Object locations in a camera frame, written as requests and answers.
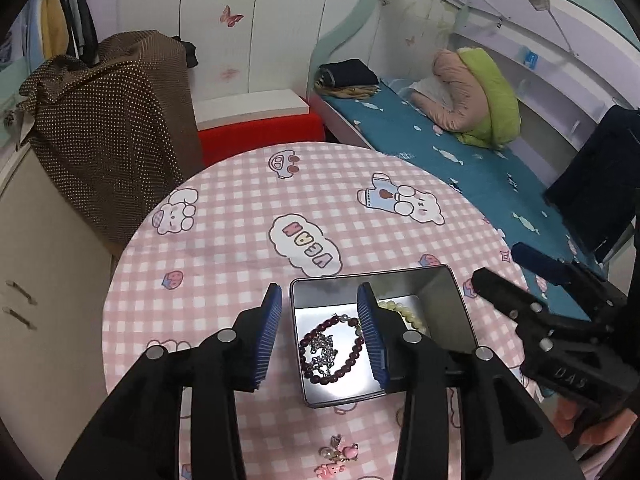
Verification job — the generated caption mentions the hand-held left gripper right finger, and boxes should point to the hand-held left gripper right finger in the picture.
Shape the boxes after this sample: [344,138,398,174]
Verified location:
[355,282,587,480]

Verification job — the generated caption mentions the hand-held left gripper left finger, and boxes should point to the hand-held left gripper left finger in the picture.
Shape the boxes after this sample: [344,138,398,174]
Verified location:
[55,282,283,480]

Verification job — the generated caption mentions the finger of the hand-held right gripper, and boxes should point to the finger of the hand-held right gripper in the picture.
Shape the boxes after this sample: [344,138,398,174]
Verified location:
[472,267,609,357]
[510,242,629,327]

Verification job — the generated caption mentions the silver metal tin box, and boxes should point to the silver metal tin box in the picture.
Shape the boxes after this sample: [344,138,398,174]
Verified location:
[289,264,479,409]

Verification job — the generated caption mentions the person's right hand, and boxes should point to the person's right hand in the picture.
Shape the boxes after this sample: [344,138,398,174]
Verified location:
[554,399,632,450]

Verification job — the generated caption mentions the dark hanging jacket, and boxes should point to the dark hanging jacket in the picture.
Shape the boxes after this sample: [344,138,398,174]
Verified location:
[544,104,640,262]

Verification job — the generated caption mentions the teal patterned bedsheet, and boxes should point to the teal patterned bedsheet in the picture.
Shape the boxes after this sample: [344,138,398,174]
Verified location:
[320,77,603,397]

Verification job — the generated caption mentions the pink checked tablecloth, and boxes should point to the pink checked tablecloth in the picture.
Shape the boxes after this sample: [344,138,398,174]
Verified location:
[102,142,527,480]

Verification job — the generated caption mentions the pink and green quilt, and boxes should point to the pink and green quilt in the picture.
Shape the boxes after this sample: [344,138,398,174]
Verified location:
[410,47,522,149]

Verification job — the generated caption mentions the white pillow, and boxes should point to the white pillow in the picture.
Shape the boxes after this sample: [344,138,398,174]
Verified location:
[407,78,447,107]

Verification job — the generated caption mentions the red box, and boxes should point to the red box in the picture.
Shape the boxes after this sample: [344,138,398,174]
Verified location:
[197,112,326,169]

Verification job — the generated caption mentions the white board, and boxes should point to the white board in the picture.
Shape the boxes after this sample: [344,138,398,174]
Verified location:
[192,88,311,131]

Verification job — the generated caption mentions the beige cabinet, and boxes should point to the beige cabinet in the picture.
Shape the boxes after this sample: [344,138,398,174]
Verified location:
[0,144,119,443]

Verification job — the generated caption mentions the tan folded garment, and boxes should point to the tan folded garment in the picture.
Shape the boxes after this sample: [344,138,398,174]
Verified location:
[325,84,377,101]

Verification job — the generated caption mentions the brown polka dot cloth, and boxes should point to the brown polka dot cloth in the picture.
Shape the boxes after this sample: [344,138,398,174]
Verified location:
[18,30,204,257]

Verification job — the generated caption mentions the dark folded clothes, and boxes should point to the dark folded clothes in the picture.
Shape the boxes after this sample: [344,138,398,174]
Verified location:
[317,58,380,89]

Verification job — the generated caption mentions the black cloth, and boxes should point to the black cloth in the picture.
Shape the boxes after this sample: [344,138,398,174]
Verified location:
[172,35,200,69]

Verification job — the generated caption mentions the white butterfly wardrobe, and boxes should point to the white butterfly wardrobe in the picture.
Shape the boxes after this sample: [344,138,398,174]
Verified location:
[117,0,352,97]

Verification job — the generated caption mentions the dark hanging clothes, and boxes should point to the dark hanging clothes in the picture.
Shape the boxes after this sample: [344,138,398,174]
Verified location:
[54,0,100,67]

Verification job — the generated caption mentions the yellow hanging towel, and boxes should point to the yellow hanging towel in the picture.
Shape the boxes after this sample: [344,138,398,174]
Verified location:
[39,0,69,62]

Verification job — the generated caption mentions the dark red bead bracelet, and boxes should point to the dark red bead bracelet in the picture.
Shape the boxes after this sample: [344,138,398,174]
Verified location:
[298,314,369,386]

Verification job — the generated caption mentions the pale bead bracelet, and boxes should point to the pale bead bracelet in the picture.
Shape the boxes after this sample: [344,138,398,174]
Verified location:
[377,299,429,334]

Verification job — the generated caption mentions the silver chain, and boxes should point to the silver chain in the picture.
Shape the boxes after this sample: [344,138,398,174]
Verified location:
[305,331,347,370]

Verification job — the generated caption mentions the pink charm bracelet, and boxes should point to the pink charm bracelet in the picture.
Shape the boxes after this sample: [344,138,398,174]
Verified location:
[320,435,362,464]

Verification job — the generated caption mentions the teal and white bed frame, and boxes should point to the teal and white bed frame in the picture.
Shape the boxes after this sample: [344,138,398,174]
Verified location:
[307,0,640,147]

